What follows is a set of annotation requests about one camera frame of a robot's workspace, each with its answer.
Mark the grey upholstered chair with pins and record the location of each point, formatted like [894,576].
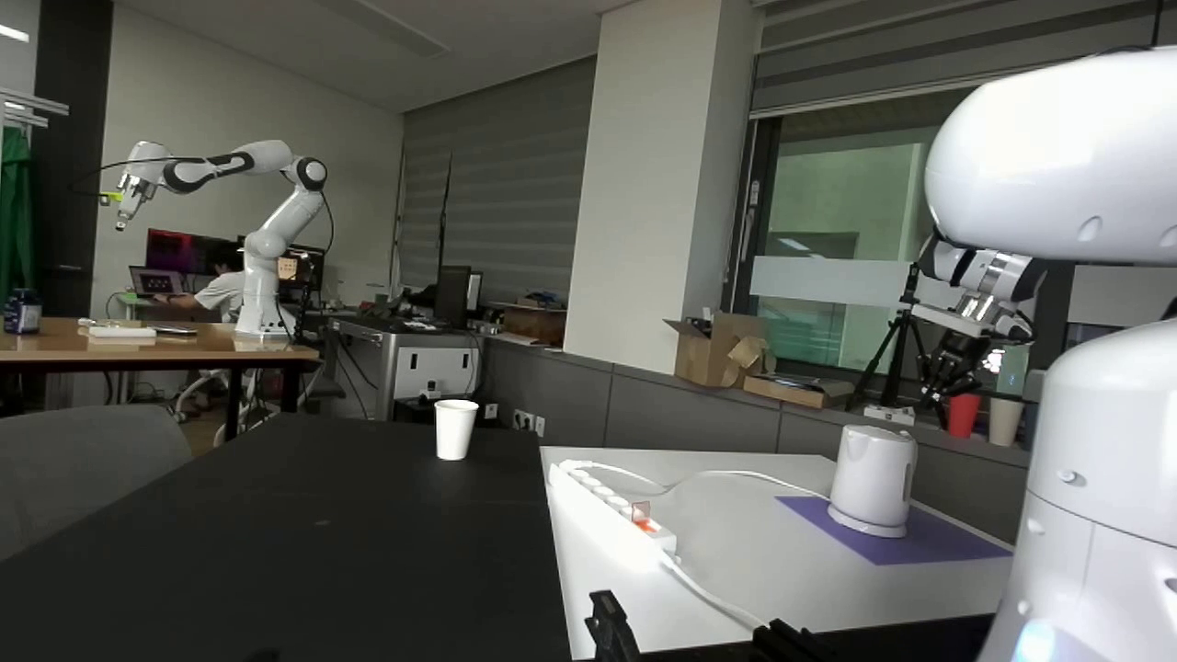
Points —
[76,473]

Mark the flat cardboard piece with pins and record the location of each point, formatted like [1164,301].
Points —
[786,391]

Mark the grey window blind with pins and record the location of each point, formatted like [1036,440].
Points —
[516,185]

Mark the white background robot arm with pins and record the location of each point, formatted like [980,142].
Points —
[263,234]

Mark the black computer case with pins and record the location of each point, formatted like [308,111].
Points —
[456,295]

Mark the white cylindrical cup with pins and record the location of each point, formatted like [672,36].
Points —
[873,481]

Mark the open cardboard box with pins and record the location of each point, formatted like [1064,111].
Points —
[719,355]

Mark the white paper cup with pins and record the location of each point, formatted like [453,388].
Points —
[453,430]

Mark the green hanging cloth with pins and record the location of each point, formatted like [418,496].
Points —
[15,209]

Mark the purple rectangular mat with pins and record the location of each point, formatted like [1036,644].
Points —
[942,539]

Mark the grey metal cabinet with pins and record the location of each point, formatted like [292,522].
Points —
[410,364]

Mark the white flat keyboard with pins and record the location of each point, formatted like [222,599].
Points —
[118,328]

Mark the wooden desk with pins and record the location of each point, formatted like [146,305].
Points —
[134,349]

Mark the beige paper cup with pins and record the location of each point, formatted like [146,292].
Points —
[1004,424]

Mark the black table clamp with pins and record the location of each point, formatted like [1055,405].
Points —
[778,642]
[612,626]

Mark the brown box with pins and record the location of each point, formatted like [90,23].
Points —
[532,324]

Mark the black computer monitor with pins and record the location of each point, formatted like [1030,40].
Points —
[188,257]

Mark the red cup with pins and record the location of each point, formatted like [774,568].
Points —
[966,422]

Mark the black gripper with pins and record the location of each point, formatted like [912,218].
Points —
[955,366]

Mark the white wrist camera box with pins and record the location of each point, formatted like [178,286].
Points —
[975,286]

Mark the black camera tripod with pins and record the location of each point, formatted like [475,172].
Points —
[885,370]

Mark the white wall outlet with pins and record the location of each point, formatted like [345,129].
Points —
[526,422]

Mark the grey partition panel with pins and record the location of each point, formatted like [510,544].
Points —
[684,410]

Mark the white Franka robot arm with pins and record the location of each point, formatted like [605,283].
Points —
[1089,405]

